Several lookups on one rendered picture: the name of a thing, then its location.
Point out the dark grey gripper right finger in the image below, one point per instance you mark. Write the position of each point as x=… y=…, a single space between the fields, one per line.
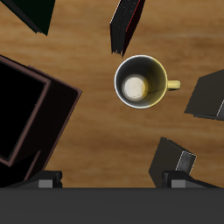
x=177 y=178

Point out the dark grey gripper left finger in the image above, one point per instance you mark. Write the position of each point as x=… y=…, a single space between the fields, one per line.
x=48 y=178

